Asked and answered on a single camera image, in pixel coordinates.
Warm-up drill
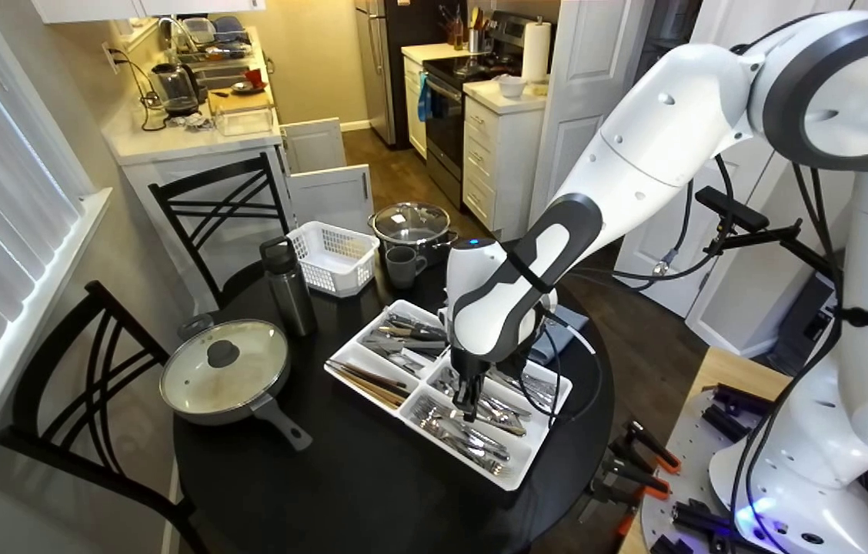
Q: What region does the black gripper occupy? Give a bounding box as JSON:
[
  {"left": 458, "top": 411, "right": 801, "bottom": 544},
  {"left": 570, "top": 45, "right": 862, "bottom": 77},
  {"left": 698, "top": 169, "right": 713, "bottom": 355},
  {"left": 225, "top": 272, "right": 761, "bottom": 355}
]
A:
[{"left": 451, "top": 352, "right": 504, "bottom": 421}]

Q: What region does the white plastic basket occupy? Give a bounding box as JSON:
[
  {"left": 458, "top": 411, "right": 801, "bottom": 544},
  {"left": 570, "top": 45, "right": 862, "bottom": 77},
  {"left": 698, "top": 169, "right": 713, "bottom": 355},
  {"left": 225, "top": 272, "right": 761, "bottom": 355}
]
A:
[{"left": 287, "top": 220, "right": 386, "bottom": 302}]

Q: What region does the dish drying rack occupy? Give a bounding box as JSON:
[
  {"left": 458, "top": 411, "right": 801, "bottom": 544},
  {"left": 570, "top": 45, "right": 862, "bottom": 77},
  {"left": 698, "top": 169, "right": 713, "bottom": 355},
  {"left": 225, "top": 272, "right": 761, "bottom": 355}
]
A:
[{"left": 169, "top": 13, "right": 274, "bottom": 99}]

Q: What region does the wooden handled utensils bundle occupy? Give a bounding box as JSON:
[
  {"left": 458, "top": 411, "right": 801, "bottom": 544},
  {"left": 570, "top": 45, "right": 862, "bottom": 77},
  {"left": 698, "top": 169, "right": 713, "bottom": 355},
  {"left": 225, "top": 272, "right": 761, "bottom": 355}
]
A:
[{"left": 329, "top": 357, "right": 412, "bottom": 412}]

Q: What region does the black kitchen stove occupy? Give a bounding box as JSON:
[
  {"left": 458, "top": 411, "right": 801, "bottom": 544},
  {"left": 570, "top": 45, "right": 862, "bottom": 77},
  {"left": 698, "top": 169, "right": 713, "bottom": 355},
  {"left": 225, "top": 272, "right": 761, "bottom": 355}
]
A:
[{"left": 419, "top": 49, "right": 481, "bottom": 199}]

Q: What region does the white panel door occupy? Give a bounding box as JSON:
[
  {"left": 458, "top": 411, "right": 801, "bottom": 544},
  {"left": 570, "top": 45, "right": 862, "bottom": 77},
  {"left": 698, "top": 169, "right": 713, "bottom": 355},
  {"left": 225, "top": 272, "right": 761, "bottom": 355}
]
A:
[{"left": 537, "top": 0, "right": 657, "bottom": 180}]

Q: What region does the steel forks bundle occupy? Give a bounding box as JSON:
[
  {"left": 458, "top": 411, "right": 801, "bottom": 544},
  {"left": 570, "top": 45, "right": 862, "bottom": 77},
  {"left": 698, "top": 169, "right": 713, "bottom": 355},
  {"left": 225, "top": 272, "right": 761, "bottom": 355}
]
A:
[{"left": 432, "top": 371, "right": 537, "bottom": 439}]

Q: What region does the robot stand table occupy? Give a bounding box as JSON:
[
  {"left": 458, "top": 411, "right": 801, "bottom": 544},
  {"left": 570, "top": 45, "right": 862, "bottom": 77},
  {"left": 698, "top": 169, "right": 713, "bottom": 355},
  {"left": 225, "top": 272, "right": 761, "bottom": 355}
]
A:
[{"left": 615, "top": 348, "right": 801, "bottom": 554}]

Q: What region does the dark handled cutlery bundle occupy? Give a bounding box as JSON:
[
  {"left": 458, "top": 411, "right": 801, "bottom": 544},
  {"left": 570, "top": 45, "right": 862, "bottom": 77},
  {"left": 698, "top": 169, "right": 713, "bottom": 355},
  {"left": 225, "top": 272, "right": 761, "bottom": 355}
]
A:
[{"left": 361, "top": 311, "right": 454, "bottom": 380}]

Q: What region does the grey frying pan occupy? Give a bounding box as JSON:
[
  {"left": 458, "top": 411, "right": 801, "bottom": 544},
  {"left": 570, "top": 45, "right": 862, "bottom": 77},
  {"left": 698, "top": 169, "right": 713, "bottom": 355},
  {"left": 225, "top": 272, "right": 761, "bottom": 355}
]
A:
[{"left": 154, "top": 316, "right": 318, "bottom": 455}]

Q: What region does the glass pot lid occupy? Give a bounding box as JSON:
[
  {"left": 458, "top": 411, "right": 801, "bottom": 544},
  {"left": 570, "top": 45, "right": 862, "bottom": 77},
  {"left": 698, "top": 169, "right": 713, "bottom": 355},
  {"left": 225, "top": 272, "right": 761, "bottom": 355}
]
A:
[{"left": 370, "top": 199, "right": 455, "bottom": 249}]

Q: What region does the white paper towel roll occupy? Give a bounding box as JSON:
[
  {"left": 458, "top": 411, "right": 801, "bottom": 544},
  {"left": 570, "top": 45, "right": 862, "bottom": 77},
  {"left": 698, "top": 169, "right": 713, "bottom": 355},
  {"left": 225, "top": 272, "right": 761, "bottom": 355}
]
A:
[{"left": 519, "top": 15, "right": 556, "bottom": 87}]

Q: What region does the white plastic cutlery tray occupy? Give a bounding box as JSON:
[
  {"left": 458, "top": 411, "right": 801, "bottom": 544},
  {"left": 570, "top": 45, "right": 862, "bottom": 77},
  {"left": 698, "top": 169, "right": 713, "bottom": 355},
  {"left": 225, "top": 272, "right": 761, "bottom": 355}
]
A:
[{"left": 319, "top": 295, "right": 576, "bottom": 497}]

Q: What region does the black clamp red handle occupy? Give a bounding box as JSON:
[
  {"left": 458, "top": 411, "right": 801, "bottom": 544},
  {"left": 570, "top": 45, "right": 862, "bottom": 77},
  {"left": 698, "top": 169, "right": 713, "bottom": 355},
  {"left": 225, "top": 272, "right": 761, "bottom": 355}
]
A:
[{"left": 606, "top": 509, "right": 640, "bottom": 544}]

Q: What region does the stainless steel pot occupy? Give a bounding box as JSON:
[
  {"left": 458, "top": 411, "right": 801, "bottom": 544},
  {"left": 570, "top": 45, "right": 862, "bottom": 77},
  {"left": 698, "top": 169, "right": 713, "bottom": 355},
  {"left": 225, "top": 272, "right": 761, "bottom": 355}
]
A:
[{"left": 370, "top": 220, "right": 458, "bottom": 285}]

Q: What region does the white kitchen counter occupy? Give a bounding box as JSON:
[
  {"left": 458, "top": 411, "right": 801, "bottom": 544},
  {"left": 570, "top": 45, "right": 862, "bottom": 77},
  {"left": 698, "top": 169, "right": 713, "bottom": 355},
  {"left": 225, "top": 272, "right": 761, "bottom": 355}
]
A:
[{"left": 99, "top": 96, "right": 288, "bottom": 169}]

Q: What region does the black crossback wooden chair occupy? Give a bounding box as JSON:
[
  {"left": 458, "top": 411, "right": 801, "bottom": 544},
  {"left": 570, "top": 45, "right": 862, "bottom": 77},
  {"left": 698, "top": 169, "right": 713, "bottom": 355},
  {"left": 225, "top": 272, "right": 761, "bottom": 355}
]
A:
[
  {"left": 0, "top": 276, "right": 213, "bottom": 554},
  {"left": 144, "top": 152, "right": 297, "bottom": 311}
]

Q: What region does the blue black bar clamp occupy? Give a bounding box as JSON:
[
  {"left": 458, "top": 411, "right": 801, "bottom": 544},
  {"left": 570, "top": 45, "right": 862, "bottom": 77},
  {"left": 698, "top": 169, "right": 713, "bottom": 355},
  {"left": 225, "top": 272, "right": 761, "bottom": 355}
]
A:
[
  {"left": 658, "top": 497, "right": 753, "bottom": 554},
  {"left": 704, "top": 380, "right": 780, "bottom": 443}
]

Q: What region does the white window sill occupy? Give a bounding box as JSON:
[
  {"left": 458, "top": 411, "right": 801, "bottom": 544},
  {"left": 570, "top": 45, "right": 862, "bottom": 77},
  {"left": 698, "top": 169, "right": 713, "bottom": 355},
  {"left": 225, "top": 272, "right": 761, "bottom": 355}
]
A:
[{"left": 0, "top": 185, "right": 114, "bottom": 518}]

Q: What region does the glass frying pan lid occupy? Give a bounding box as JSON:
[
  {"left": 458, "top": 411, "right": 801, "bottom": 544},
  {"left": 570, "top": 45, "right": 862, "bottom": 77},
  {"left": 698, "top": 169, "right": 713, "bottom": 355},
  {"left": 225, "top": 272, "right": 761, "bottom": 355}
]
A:
[{"left": 160, "top": 316, "right": 297, "bottom": 419}]

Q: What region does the dark refrigerator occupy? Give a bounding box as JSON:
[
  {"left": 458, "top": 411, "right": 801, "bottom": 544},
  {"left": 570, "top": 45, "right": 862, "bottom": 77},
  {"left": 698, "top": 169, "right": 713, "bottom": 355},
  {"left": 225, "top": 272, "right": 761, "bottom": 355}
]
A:
[{"left": 362, "top": 0, "right": 451, "bottom": 149}]

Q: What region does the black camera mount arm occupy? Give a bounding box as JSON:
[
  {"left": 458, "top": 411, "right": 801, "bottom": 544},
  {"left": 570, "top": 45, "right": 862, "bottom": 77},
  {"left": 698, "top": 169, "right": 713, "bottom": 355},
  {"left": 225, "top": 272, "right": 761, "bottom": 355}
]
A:
[{"left": 692, "top": 185, "right": 838, "bottom": 276}]

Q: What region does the steel spoons bundle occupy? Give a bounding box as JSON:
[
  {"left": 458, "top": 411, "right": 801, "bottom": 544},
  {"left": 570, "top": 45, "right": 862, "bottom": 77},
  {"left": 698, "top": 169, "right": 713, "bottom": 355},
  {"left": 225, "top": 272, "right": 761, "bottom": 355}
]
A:
[{"left": 405, "top": 405, "right": 513, "bottom": 480}]

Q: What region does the grey ceramic mug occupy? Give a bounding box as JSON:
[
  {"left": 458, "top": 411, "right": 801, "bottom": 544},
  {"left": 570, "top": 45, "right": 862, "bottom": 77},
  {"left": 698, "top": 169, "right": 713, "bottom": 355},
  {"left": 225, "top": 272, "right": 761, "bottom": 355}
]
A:
[{"left": 381, "top": 239, "right": 436, "bottom": 295}]

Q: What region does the white base cabinet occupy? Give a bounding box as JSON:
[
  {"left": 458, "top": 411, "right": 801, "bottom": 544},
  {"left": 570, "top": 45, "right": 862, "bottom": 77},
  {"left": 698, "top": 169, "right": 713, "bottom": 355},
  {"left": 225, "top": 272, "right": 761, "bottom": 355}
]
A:
[{"left": 458, "top": 77, "right": 551, "bottom": 232}]

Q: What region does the black orange bar clamp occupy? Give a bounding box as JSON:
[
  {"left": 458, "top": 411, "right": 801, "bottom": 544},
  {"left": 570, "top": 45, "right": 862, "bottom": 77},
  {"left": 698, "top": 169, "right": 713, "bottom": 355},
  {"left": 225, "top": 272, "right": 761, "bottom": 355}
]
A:
[
  {"left": 620, "top": 412, "right": 682, "bottom": 474},
  {"left": 598, "top": 455, "right": 675, "bottom": 506}
]

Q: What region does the blue waffle-weave towel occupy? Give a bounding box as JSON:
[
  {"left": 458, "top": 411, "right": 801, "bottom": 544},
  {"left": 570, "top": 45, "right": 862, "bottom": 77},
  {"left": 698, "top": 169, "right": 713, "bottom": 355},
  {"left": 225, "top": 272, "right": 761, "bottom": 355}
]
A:
[{"left": 540, "top": 299, "right": 594, "bottom": 364}]

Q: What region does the black insulated water bottle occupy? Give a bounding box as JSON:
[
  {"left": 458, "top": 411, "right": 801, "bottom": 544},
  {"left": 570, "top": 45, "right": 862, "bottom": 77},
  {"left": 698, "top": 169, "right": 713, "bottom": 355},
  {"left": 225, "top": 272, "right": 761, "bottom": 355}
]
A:
[{"left": 259, "top": 233, "right": 319, "bottom": 342}]

